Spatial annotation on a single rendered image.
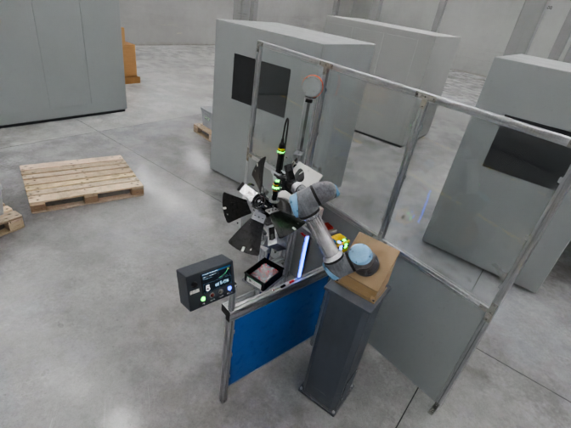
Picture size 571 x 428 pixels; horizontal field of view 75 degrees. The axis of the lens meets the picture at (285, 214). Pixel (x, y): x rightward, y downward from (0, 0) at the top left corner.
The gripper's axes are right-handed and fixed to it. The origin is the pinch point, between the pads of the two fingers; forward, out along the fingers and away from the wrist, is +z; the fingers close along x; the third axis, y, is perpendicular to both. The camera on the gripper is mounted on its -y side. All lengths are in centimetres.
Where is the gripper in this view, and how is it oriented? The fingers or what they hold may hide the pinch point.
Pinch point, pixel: (275, 170)
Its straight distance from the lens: 240.7
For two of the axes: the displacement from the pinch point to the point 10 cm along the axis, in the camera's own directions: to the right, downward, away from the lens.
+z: -6.3, -4.8, 6.1
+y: -1.4, 8.4, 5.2
